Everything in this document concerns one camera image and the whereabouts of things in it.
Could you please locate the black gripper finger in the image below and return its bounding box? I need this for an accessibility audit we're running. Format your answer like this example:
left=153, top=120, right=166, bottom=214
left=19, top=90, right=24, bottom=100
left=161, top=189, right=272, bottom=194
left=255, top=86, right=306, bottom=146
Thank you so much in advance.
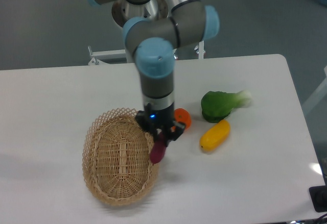
left=135, top=110, right=160, bottom=142
left=163, top=120, right=186, bottom=146

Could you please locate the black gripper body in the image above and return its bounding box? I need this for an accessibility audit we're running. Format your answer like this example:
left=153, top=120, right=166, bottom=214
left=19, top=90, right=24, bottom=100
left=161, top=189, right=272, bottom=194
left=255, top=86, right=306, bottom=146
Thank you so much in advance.
left=144, top=102, right=175, bottom=131

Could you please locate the purple sweet potato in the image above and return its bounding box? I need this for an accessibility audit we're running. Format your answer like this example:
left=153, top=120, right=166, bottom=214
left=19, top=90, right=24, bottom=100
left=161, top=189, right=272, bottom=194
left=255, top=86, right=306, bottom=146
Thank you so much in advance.
left=150, top=132, right=167, bottom=164

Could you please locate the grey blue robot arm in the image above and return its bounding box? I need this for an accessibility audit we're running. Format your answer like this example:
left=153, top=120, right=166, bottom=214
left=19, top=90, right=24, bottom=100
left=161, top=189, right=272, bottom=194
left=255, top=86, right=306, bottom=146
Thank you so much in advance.
left=88, top=0, right=220, bottom=146

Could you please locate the woven wicker basket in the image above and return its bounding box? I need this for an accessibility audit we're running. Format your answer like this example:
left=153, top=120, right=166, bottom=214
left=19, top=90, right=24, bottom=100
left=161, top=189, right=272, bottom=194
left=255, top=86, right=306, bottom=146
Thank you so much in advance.
left=82, top=108, right=159, bottom=206

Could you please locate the orange tangerine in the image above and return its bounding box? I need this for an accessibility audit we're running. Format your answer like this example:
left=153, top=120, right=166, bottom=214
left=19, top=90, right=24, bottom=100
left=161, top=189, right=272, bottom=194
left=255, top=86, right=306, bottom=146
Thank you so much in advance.
left=174, top=108, right=192, bottom=130

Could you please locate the yellow mango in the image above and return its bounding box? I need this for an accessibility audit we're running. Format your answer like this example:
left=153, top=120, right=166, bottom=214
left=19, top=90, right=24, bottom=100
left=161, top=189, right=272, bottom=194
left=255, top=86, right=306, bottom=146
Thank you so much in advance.
left=199, top=119, right=231, bottom=152

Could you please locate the green bok choy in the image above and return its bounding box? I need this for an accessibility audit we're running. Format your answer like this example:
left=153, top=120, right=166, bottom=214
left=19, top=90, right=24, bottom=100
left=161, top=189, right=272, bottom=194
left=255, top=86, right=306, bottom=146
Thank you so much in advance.
left=200, top=90, right=252, bottom=123

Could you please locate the black device at table edge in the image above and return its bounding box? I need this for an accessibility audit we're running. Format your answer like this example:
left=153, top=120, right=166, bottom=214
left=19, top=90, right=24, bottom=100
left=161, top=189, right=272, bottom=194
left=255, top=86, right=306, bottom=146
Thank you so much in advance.
left=309, top=185, right=326, bottom=213

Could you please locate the white metal frame right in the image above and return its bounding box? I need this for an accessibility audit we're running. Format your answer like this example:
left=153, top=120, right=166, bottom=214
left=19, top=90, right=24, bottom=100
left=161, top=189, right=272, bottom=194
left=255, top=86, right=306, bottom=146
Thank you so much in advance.
left=301, top=67, right=326, bottom=116

